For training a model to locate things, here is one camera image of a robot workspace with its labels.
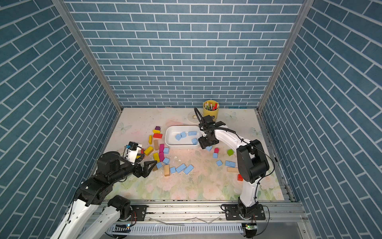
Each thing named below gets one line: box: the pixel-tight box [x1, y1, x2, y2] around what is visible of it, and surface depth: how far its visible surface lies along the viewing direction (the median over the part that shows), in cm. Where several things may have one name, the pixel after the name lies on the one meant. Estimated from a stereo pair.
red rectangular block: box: [153, 133, 163, 139], surface depth 107 cm
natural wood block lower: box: [163, 164, 170, 177], surface depth 88 cm
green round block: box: [226, 148, 235, 157], surface depth 98 cm
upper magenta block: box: [159, 143, 165, 153], surface depth 101 cm
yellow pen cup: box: [202, 99, 220, 122], surface depth 107 cm
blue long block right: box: [225, 160, 236, 168], surface depth 93 cm
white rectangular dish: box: [164, 125, 201, 149], surface depth 104 cm
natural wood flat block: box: [226, 166, 239, 173], surface depth 91 cm
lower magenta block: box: [159, 152, 165, 162], surface depth 96 cm
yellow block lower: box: [153, 152, 161, 163], surface depth 96 cm
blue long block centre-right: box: [184, 164, 194, 175], surface depth 90 cm
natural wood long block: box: [153, 139, 160, 151], surface depth 103 cm
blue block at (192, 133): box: [188, 130, 198, 136], surface depth 107 cm
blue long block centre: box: [175, 163, 187, 174], surface depth 90 cm
